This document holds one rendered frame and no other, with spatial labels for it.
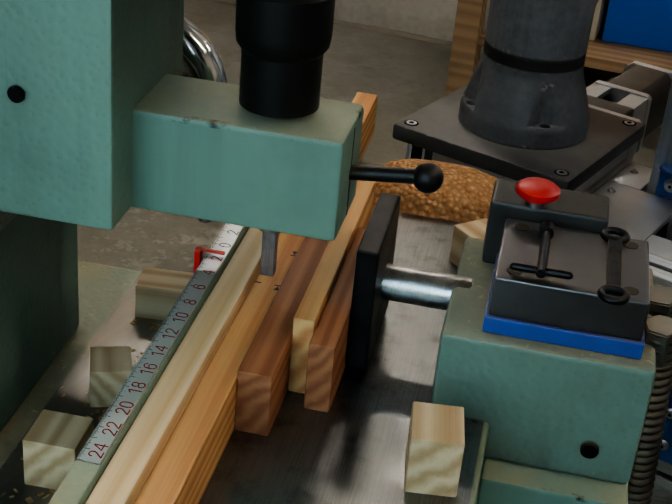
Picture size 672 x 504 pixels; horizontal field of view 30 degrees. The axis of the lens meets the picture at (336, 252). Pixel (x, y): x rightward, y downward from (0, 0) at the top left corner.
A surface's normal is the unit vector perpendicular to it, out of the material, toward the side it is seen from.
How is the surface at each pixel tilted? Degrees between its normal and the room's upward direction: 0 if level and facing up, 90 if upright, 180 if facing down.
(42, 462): 90
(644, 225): 0
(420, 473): 90
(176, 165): 90
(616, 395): 90
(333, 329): 0
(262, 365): 0
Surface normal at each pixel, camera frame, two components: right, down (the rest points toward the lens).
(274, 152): -0.20, 0.46
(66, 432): 0.08, -0.87
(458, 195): 0.03, -0.45
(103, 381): 0.15, 0.49
